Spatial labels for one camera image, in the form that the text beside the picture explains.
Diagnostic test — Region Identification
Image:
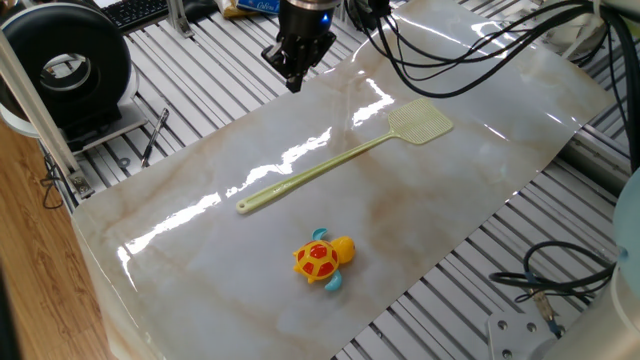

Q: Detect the short aluminium profile upright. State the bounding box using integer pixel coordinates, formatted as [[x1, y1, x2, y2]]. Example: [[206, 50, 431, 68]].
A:
[[166, 0, 195, 39]]

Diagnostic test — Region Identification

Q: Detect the pale green plastic flyswatter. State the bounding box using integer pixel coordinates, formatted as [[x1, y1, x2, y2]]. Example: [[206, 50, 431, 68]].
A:
[[235, 97, 455, 216]]

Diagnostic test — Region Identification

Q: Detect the black computer mouse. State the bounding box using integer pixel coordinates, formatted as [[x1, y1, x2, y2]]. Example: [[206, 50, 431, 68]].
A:
[[184, 0, 221, 24]]

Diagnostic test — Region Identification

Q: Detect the black looped base cable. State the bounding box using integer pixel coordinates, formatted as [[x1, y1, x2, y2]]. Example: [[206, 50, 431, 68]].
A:
[[488, 240, 616, 304]]

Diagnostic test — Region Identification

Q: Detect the metal cable connector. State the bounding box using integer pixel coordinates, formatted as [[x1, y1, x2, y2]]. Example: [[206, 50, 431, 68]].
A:
[[529, 287, 562, 335]]

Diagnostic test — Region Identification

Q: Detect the thin black floor cable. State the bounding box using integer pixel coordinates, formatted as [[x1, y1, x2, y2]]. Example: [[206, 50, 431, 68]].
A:
[[39, 152, 66, 210]]

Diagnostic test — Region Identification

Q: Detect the blue white packet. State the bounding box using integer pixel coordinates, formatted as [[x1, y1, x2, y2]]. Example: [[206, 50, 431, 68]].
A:
[[235, 0, 281, 15]]

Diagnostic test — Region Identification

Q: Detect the yellow toy turtle red shell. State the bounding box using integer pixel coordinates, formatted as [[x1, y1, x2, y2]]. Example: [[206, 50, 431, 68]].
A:
[[292, 227, 357, 293]]

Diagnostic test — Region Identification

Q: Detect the black ring-shaped device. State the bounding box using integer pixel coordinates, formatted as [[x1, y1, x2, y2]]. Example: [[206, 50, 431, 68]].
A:
[[0, 2, 149, 154]]

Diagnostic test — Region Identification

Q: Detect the black pen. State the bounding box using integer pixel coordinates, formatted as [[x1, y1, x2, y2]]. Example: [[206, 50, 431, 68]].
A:
[[140, 107, 171, 169]]

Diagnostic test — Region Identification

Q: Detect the aluminium frame post with bracket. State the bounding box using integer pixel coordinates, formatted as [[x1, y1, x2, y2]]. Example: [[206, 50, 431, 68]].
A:
[[0, 29, 96, 201]]

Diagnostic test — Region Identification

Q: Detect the glossy marble pattern mat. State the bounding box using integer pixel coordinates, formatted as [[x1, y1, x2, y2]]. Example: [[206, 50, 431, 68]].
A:
[[71, 0, 619, 360]]

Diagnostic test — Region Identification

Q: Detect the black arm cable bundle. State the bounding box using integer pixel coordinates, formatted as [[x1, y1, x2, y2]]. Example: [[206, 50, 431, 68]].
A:
[[344, 0, 640, 171]]

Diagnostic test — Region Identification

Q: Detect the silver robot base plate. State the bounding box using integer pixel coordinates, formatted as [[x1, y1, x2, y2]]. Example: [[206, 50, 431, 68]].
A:
[[487, 310, 556, 360]]

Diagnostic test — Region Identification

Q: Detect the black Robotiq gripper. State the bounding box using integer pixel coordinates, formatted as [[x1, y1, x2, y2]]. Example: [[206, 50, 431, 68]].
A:
[[260, 0, 337, 95]]

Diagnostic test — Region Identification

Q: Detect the black computer keyboard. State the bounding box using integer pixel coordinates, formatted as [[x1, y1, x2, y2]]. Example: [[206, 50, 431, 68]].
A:
[[99, 0, 171, 34]]

